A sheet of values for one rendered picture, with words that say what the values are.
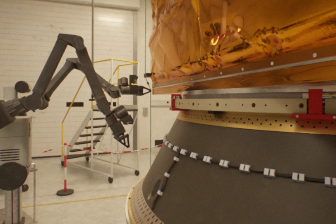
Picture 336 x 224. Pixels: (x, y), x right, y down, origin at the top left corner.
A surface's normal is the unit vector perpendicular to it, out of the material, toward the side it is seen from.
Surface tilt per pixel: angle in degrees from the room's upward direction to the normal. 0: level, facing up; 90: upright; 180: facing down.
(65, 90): 90
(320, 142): 62
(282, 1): 91
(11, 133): 90
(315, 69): 90
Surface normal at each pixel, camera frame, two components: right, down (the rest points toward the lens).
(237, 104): -0.75, 0.00
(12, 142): 0.38, 0.00
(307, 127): -0.50, -0.48
